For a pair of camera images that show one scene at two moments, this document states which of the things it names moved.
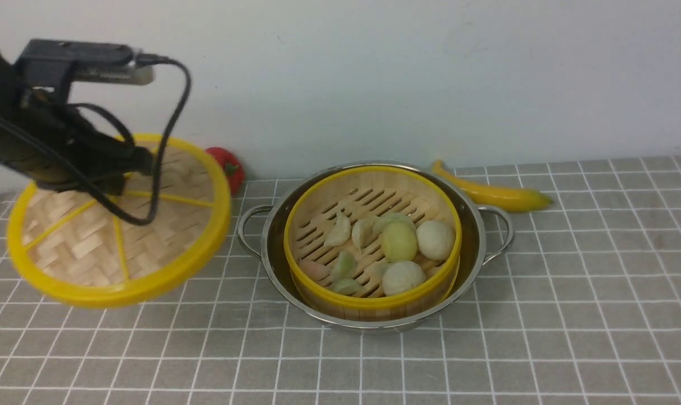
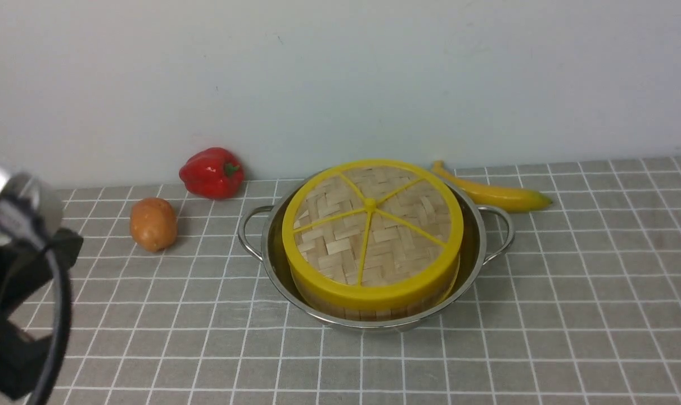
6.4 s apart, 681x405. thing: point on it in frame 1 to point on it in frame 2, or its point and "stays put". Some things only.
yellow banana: x=497 y=199 stays put
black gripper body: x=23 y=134 to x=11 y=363
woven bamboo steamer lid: x=67 y=244 to x=371 y=232
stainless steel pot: x=485 y=230 stays put
